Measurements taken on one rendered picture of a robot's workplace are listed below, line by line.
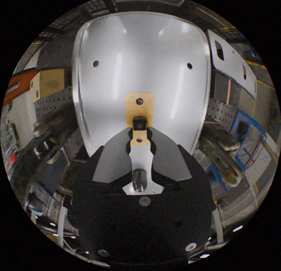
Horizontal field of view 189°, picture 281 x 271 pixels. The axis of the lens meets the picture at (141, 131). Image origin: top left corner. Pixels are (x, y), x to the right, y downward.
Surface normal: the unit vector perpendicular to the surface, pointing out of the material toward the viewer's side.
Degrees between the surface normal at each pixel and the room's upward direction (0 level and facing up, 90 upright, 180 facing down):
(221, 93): 0
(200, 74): 0
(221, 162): 78
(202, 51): 0
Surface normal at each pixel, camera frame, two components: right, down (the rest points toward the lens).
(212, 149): -0.97, 0.11
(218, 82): 0.04, 0.51
